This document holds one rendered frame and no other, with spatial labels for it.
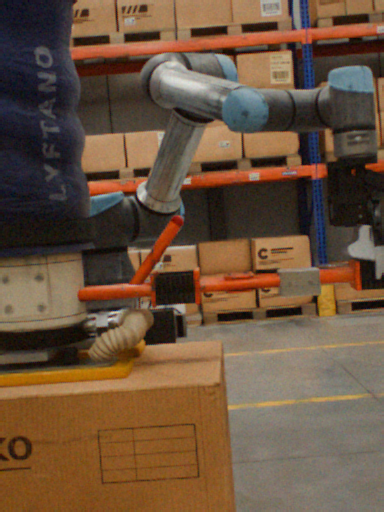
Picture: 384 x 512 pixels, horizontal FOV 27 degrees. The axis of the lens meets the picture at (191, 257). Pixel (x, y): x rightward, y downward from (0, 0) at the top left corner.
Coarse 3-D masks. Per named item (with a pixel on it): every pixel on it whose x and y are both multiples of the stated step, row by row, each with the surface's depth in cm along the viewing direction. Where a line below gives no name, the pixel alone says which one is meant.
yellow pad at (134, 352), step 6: (90, 336) 153; (144, 342) 157; (78, 348) 151; (84, 348) 151; (132, 348) 149; (138, 348) 149; (144, 348) 156; (0, 354) 152; (60, 354) 150; (78, 354) 149; (84, 354) 149; (120, 354) 149; (126, 354) 149; (132, 354) 149; (138, 354) 149
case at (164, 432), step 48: (48, 384) 130; (96, 384) 127; (144, 384) 124; (192, 384) 122; (0, 432) 124; (48, 432) 124; (96, 432) 123; (144, 432) 123; (192, 432) 123; (0, 480) 124; (48, 480) 124; (96, 480) 124; (144, 480) 123; (192, 480) 123
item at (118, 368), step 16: (64, 352) 134; (0, 368) 135; (16, 368) 134; (32, 368) 133; (48, 368) 132; (64, 368) 132; (80, 368) 132; (96, 368) 131; (112, 368) 130; (128, 368) 132; (0, 384) 131; (16, 384) 131; (32, 384) 131
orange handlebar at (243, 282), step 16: (320, 272) 140; (336, 272) 139; (352, 272) 139; (96, 288) 141; (112, 288) 141; (128, 288) 141; (144, 288) 141; (208, 288) 140; (224, 288) 140; (240, 288) 140; (256, 288) 140
